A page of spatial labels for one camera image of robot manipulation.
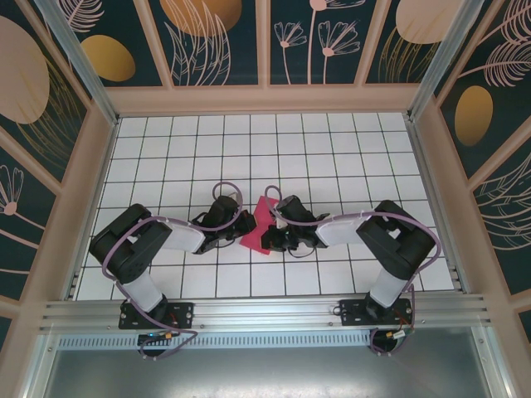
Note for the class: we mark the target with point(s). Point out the pink paper sheet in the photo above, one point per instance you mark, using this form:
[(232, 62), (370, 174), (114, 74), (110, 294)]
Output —
[(253, 240)]

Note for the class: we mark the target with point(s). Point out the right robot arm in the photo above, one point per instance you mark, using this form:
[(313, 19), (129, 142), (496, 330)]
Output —
[(340, 232)]

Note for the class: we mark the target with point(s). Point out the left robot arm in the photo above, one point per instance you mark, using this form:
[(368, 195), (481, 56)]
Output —
[(182, 238)]

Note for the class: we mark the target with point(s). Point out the grey sheet metal panel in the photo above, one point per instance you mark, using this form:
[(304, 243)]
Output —
[(265, 373)]

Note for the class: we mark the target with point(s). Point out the aluminium mounting rail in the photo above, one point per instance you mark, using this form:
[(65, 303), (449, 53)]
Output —
[(265, 313)]

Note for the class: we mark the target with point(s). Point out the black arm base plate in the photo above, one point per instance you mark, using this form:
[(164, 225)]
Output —
[(352, 313), (182, 317)]

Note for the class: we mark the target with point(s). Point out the aluminium side rail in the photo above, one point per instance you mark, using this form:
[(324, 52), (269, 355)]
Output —
[(435, 207)]

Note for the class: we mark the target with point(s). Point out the aluminium frame post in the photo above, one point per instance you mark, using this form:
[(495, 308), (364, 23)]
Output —
[(79, 58), (444, 49)]

